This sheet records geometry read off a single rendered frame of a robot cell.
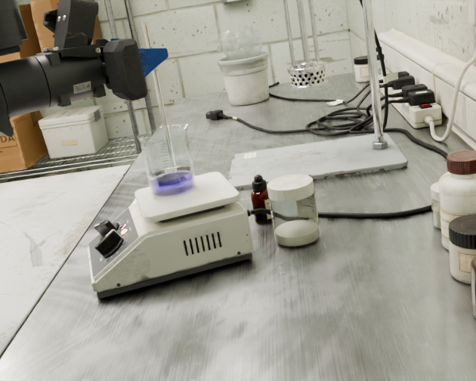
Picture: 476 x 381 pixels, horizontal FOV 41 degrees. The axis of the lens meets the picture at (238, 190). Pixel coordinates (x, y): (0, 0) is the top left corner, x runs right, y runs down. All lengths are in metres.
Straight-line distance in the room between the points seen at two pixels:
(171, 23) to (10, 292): 2.40
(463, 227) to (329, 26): 2.51
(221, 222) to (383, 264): 0.20
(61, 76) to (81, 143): 2.32
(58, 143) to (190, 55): 0.76
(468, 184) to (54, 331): 0.48
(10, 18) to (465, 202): 0.52
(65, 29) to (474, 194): 0.48
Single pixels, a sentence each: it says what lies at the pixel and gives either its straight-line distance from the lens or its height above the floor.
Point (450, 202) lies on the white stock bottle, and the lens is 0.74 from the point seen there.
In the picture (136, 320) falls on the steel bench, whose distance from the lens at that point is 0.72.
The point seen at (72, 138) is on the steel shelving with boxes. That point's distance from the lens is 3.03.
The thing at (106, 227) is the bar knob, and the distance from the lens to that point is 0.83.
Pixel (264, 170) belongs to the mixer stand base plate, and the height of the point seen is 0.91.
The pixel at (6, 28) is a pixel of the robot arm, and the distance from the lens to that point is 0.70.
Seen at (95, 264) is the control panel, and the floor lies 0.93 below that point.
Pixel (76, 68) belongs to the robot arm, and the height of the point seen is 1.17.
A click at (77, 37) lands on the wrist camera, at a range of 0.72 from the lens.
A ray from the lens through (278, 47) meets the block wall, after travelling 3.14.
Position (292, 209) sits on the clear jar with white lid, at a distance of 0.79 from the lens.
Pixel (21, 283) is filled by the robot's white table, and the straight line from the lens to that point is 0.90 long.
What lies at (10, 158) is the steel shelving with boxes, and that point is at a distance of 3.03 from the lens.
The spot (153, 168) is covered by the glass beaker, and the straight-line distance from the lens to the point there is 0.79.
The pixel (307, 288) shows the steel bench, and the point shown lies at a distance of 0.71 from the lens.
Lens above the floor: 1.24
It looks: 19 degrees down
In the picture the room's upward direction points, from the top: 10 degrees counter-clockwise
